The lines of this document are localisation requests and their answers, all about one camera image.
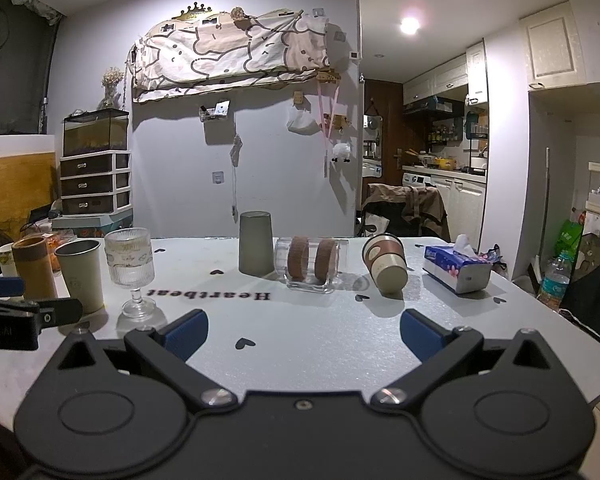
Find ribbed glass goblet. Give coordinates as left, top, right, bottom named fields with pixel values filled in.
left=103, top=227, right=157, bottom=319

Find brown cylindrical cup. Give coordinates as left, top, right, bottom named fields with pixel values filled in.
left=11, top=236, right=59, bottom=301

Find brown banded paper cup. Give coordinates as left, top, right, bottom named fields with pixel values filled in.
left=362, top=233, right=409, bottom=295

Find dried flower vase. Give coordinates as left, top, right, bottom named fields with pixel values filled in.
left=101, top=66, right=126, bottom=110

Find cream metal cup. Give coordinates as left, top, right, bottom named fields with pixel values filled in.
left=54, top=239, right=106, bottom=314

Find hanging white cable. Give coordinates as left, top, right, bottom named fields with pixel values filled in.
left=228, top=134, right=244, bottom=217

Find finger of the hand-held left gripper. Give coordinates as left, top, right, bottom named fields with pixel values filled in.
left=0, top=275, right=26, bottom=301
left=27, top=297, right=84, bottom=330

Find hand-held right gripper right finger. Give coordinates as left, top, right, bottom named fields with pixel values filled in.
left=371, top=309, right=563, bottom=413

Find clear wall organizer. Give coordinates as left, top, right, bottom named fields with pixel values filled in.
left=198, top=99, right=231, bottom=123

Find black printed bag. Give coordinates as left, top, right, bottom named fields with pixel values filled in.
left=561, top=231, right=600, bottom=347

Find small white cup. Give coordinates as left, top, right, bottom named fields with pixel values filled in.
left=0, top=243, right=19, bottom=277

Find white face mask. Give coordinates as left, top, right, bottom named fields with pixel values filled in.
left=286, top=105, right=320, bottom=135

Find chair with brown jacket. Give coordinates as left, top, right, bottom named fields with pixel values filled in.
left=361, top=183, right=452, bottom=242

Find green shopping bag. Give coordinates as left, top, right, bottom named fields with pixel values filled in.
left=554, top=218, right=584, bottom=262

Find plastic drawer unit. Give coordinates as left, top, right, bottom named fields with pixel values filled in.
left=59, top=151, right=133, bottom=216

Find grey plastic cup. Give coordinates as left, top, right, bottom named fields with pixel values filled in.
left=238, top=211, right=275, bottom=276

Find clear glass cup brown sleeves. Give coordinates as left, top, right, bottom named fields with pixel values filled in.
left=274, top=236, right=350, bottom=294

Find wall mirror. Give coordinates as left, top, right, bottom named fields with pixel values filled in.
left=363, top=113, right=384, bottom=159

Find printed blanket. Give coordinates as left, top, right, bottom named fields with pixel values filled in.
left=129, top=7, right=332, bottom=104

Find plastic water bottle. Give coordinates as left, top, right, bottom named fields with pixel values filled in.
left=538, top=251, right=574, bottom=309

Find glass fish tank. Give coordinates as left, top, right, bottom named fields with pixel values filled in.
left=62, top=108, right=130, bottom=157

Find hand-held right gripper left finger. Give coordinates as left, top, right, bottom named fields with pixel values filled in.
left=55, top=309, right=238, bottom=415

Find blue tissue pack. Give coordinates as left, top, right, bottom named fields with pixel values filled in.
left=423, top=233, right=494, bottom=295

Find gold crown decoration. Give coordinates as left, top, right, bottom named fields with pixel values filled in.
left=178, top=1, right=219, bottom=24

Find white wall cabinet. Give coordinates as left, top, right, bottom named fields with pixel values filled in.
left=519, top=1, right=588, bottom=92

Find teal storage box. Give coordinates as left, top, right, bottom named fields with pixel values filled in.
left=51, top=212, right=134, bottom=234

